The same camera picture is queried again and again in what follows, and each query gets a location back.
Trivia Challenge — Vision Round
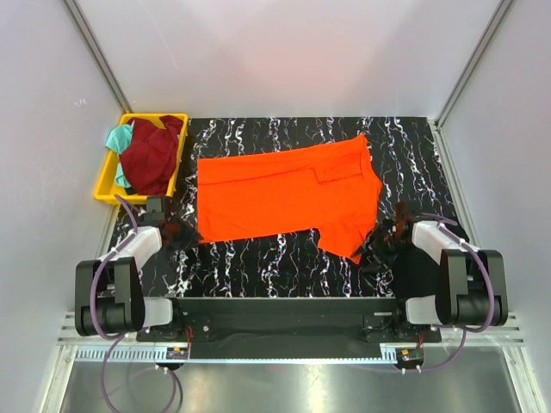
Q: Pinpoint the orange t shirt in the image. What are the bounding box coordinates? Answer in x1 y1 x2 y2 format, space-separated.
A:
197 134 382 263

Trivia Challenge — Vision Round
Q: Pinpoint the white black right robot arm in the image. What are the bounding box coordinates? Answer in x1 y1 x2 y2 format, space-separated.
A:
353 201 509 333

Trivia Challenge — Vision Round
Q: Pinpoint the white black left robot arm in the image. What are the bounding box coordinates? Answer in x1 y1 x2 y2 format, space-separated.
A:
74 213 202 340

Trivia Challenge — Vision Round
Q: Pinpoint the black folded t shirt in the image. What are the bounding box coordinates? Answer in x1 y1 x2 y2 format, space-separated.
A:
380 218 470 302

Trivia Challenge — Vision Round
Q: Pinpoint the dark red t shirt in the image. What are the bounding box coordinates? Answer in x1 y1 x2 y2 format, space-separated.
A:
120 114 184 195

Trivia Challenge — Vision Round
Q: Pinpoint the yellow plastic bin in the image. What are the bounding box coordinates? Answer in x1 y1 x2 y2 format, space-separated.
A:
93 113 189 205

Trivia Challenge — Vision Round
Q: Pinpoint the black marble pattern mat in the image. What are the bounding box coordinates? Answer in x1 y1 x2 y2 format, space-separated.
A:
90 115 457 299

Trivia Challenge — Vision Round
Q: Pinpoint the teal t shirt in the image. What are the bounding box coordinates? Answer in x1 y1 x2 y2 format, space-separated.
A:
105 123 133 188

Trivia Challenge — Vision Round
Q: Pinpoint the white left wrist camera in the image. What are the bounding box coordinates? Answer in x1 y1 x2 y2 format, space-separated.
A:
143 196 166 226

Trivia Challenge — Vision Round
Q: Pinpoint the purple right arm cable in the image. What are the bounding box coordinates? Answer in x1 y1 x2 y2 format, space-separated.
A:
352 212 500 374

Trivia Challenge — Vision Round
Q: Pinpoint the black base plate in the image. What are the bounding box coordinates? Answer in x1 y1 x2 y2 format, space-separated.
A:
134 298 441 352

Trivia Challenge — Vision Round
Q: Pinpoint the aluminium frame post right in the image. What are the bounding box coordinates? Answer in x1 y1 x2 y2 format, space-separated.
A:
434 0 517 128

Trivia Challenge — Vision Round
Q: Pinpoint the aluminium frame post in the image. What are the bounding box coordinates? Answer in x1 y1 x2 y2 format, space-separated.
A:
434 0 517 128
61 0 132 114

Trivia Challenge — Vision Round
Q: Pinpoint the slotted cable duct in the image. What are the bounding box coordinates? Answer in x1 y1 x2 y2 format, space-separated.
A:
76 344 397 365

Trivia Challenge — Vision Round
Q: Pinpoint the aluminium frame post left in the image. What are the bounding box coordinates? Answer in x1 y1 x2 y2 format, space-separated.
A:
61 0 132 114

